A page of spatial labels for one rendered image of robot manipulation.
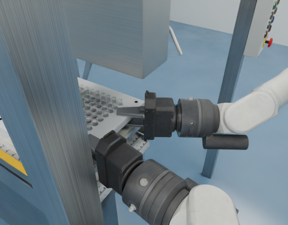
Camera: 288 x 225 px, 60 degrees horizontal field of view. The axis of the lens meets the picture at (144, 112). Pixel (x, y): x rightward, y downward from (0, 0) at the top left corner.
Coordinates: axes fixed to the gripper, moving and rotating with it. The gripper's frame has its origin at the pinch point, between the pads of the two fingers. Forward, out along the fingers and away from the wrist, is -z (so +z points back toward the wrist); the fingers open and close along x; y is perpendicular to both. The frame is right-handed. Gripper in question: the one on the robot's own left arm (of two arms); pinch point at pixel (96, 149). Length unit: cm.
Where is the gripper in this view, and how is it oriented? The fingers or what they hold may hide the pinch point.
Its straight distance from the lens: 49.3
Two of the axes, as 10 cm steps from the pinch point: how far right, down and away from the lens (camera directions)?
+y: 6.5, -4.6, 6.1
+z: 7.6, 4.2, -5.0
